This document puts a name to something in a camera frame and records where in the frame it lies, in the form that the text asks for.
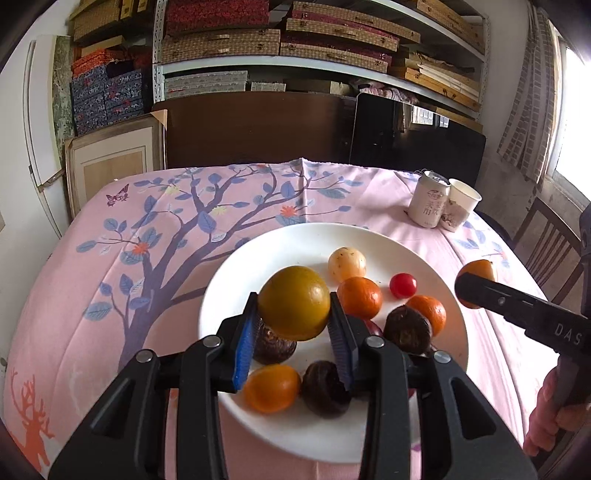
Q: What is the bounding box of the large red plum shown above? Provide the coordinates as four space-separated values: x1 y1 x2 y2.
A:
365 320 384 337

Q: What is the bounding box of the small mandarin orange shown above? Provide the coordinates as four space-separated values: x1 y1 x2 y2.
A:
337 277 383 320

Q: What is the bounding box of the white paper cup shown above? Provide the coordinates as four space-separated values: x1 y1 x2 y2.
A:
439 179 482 232

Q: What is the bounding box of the patterned window curtain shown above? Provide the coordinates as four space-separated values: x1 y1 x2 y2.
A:
497 4 559 185

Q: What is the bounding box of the pale yellow fruit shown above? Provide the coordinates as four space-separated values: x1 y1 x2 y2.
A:
328 247 367 283

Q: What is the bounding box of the wooden chair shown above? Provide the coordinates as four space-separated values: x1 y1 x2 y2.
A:
510 197 583 304

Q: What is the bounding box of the yellow-orange oval fruit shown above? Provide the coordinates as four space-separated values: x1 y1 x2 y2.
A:
242 364 301 414

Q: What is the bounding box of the white oval plate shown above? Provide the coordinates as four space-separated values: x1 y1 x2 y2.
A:
197 222 470 464

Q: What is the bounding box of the large orange tangerine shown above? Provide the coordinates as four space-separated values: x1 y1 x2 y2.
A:
455 259 495 309

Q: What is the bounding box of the yellow-green round fruit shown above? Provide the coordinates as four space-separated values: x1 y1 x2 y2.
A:
257 266 331 342

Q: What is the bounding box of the small red cherry tomato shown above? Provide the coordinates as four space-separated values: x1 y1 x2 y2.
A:
389 273 418 299

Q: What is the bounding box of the ribbed dark water chestnut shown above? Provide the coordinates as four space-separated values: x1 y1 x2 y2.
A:
253 324 297 365

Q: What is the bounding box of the dark brown cabinet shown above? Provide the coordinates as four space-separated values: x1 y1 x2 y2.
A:
152 92 356 168

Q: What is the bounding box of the white beverage can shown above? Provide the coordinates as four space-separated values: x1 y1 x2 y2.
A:
407 170 451 229

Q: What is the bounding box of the metal storage shelf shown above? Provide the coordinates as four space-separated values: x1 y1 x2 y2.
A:
152 1 480 120

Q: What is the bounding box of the person's right hand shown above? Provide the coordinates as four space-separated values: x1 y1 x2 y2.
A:
523 368 590 457

